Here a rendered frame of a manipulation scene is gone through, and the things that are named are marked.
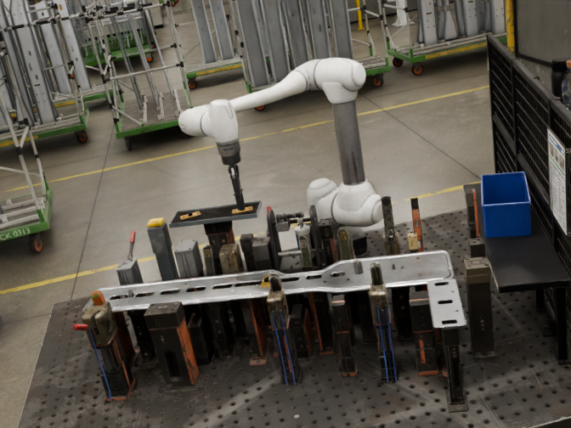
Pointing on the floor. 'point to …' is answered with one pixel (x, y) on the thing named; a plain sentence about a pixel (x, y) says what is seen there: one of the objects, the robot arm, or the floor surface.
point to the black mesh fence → (502, 141)
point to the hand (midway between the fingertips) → (240, 200)
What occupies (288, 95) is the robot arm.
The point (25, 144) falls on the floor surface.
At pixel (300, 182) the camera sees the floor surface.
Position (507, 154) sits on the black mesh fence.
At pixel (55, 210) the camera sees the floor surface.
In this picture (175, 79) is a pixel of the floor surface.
